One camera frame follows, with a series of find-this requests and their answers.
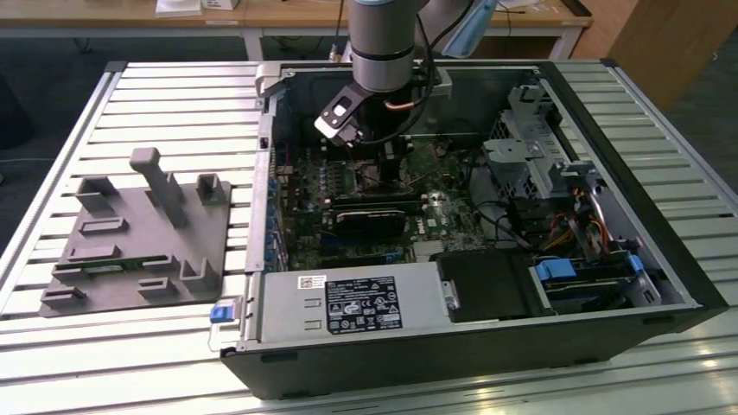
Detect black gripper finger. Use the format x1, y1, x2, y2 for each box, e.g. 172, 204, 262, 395
377, 144, 404, 183

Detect black CPU socket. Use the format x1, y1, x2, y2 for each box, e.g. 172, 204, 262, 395
352, 162, 410, 195

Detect dark installed RAM stick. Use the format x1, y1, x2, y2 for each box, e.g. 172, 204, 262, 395
332, 194, 421, 205

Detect black graphics card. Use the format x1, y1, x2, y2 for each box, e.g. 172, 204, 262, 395
333, 208, 408, 239

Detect green motherboard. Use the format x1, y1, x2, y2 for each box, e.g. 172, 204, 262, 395
269, 133, 490, 271

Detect grey metal disk cage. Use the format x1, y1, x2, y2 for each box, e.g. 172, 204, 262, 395
480, 84, 605, 200

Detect black plastic drive shroud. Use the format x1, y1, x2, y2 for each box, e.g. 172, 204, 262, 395
434, 250, 555, 323

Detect hard disk in blue carrier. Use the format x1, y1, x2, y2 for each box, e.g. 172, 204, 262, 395
529, 257, 644, 312

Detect silver power supply unit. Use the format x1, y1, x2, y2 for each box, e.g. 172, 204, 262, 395
252, 261, 457, 342

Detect blue case latch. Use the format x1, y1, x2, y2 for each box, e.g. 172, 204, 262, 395
209, 302, 241, 323

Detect white cardboard box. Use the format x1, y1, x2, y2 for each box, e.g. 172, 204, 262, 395
154, 0, 204, 18

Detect grey plastic parts rack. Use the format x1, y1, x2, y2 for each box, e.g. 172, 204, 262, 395
37, 146, 233, 319

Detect black open PC case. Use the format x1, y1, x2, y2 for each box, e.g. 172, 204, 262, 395
217, 59, 728, 401

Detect wooden cabinet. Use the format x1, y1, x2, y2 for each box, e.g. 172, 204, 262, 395
569, 0, 738, 112

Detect green RAM stick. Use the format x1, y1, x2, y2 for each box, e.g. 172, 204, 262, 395
79, 257, 173, 274

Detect wooden desk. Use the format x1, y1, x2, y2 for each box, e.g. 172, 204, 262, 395
0, 0, 595, 61

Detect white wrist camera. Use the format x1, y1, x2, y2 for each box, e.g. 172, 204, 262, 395
313, 84, 370, 146

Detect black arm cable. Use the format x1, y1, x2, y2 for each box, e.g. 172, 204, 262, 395
414, 0, 445, 136

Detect black internal cable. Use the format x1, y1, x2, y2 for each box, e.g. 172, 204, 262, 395
466, 201, 537, 252

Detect grey case release handle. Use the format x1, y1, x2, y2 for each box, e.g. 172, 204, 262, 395
252, 64, 290, 94

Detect orange and yellow wires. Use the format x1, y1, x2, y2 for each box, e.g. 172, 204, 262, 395
547, 214, 613, 252

